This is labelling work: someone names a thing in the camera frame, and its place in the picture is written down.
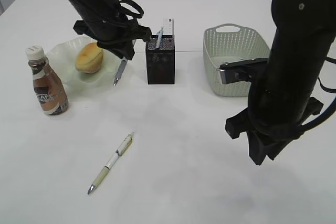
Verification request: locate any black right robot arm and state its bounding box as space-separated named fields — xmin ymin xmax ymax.
xmin=218 ymin=0 xmax=335 ymax=165

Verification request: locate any light blue click pen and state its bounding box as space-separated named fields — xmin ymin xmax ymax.
xmin=155 ymin=26 xmax=164 ymax=49

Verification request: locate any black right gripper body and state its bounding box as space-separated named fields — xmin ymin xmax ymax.
xmin=225 ymin=95 xmax=323 ymax=145

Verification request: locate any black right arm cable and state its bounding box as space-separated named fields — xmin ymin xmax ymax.
xmin=299 ymin=56 xmax=336 ymax=130

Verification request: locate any clear plastic ruler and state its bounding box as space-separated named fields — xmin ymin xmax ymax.
xmin=163 ymin=18 xmax=174 ymax=36

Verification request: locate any brown Nescafe coffee bottle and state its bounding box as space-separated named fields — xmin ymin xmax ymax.
xmin=25 ymin=46 xmax=69 ymax=115

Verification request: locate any pale green wavy glass plate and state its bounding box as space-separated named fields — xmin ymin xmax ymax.
xmin=46 ymin=36 xmax=121 ymax=89

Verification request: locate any bread roll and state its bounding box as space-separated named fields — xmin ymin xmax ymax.
xmin=75 ymin=42 xmax=104 ymax=74

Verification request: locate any beige click pen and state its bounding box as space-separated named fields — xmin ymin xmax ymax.
xmin=87 ymin=132 xmax=134 ymax=195

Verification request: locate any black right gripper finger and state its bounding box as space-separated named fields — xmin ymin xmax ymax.
xmin=248 ymin=131 xmax=283 ymax=165

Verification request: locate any grey click pen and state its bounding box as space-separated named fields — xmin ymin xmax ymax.
xmin=113 ymin=57 xmax=128 ymax=86

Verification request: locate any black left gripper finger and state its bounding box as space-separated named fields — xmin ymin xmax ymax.
xmin=97 ymin=39 xmax=134 ymax=60

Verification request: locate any black mesh pen holder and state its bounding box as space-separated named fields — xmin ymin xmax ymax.
xmin=145 ymin=35 xmax=175 ymax=84

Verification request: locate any pale green plastic basket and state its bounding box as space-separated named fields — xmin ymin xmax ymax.
xmin=203 ymin=24 xmax=270 ymax=97

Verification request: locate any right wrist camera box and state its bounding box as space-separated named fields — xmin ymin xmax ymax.
xmin=217 ymin=58 xmax=268 ymax=84

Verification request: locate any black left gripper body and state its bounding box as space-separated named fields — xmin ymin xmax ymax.
xmin=73 ymin=6 xmax=152 ymax=46

